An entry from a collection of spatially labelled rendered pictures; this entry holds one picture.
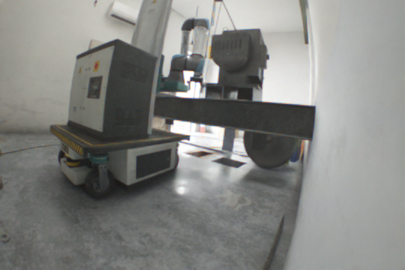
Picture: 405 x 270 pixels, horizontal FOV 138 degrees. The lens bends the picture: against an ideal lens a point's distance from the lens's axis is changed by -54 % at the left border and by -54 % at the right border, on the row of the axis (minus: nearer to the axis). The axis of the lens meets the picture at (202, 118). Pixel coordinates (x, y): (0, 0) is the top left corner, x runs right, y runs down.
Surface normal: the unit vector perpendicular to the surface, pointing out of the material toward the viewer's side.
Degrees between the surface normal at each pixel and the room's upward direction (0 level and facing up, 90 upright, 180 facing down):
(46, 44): 90
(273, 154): 90
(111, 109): 90
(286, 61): 90
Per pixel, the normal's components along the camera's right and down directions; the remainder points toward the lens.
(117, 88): 0.90, 0.11
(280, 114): -0.57, -0.04
